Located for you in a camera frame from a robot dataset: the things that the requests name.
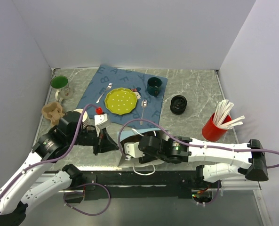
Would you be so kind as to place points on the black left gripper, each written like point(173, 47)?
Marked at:
point(105, 142)

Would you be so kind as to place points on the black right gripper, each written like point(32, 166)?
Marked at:
point(145, 157)

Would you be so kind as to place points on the light blue paper bag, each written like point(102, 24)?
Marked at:
point(135, 160)

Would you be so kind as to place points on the stack of brown paper cups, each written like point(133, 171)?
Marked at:
point(85, 119)

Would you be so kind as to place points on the stack of black cup lids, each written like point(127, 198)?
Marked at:
point(178, 104)

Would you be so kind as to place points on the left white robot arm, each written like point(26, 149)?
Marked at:
point(18, 197)

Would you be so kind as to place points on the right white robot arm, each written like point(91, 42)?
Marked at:
point(215, 161)

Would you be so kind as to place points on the green polka dot plate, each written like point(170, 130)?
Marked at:
point(121, 101)

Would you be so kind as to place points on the silver spoon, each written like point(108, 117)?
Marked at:
point(144, 104)

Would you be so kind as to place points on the blue letter placemat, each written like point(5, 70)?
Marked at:
point(123, 79)

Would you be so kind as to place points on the silver fork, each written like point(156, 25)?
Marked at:
point(107, 89)

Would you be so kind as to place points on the small cartoon figure toy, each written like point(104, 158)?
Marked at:
point(137, 92)

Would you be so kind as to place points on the dark teal mug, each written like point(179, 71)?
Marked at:
point(154, 86)

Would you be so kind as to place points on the red cup with stirrers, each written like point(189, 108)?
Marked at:
point(220, 121)

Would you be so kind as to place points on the green interior floral mug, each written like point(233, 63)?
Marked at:
point(63, 90)

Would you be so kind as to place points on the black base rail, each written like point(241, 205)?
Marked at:
point(127, 184)

